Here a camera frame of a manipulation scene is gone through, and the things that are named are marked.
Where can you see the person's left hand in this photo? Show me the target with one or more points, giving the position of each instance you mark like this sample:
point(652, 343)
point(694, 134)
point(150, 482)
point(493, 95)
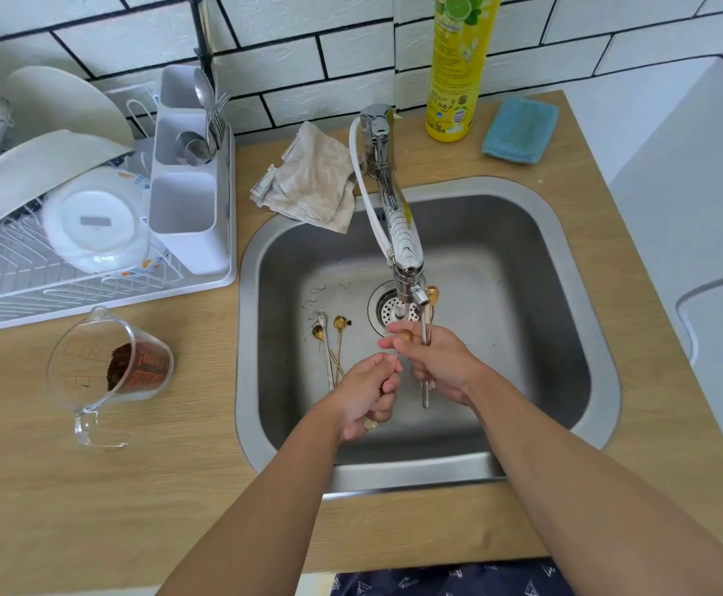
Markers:
point(361, 397)

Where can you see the person's right hand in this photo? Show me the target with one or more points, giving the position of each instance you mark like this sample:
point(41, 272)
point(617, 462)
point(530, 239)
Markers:
point(442, 363)

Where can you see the long silver spoon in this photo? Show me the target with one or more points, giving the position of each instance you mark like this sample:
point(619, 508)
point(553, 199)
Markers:
point(425, 397)

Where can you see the small silver spoon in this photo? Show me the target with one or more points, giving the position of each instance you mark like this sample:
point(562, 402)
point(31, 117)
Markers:
point(321, 316)

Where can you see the person's left forearm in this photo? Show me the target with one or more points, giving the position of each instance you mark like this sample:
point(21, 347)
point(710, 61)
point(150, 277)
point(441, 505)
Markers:
point(256, 521)

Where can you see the person's right forearm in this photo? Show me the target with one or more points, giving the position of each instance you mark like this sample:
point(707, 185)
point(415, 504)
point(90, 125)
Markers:
point(591, 502)

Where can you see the white dish rack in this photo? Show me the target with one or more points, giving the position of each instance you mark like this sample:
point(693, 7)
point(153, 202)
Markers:
point(181, 291)

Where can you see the beige rag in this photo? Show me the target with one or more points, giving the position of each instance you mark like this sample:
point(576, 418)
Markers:
point(312, 176)

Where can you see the yellow dish soap bottle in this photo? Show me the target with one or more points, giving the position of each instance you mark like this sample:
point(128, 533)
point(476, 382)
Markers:
point(457, 62)

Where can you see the steel sink drain strainer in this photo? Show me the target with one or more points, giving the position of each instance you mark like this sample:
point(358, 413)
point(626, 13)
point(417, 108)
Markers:
point(385, 310)

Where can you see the stainless steel sink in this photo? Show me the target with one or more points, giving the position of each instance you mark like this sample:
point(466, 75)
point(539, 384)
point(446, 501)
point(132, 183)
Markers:
point(523, 266)

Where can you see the navy patterned shorts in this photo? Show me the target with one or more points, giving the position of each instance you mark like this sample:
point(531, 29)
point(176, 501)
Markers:
point(448, 580)

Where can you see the white cutlery holder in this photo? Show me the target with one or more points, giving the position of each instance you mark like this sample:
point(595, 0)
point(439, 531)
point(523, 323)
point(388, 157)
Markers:
point(191, 242)

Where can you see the chrome faucet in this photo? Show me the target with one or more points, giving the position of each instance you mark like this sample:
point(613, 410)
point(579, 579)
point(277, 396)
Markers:
point(377, 133)

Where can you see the brown coffee grounds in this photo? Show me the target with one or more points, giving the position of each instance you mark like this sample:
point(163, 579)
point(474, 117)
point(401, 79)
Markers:
point(119, 366)

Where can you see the blue sponge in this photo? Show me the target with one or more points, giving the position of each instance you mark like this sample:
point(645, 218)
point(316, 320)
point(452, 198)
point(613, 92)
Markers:
point(519, 130)

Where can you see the clear measuring jug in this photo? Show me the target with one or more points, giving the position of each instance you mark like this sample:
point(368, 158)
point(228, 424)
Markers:
point(76, 360)

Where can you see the steel ladle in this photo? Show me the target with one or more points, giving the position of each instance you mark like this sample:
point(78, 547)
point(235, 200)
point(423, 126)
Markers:
point(194, 148)

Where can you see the white floral print bowl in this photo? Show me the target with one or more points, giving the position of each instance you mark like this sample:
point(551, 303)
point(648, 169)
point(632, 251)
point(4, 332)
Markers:
point(96, 249)

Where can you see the steel fork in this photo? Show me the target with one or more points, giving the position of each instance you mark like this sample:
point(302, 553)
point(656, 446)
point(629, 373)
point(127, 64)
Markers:
point(215, 124)

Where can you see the white plate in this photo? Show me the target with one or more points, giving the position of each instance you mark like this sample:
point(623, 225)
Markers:
point(64, 96)

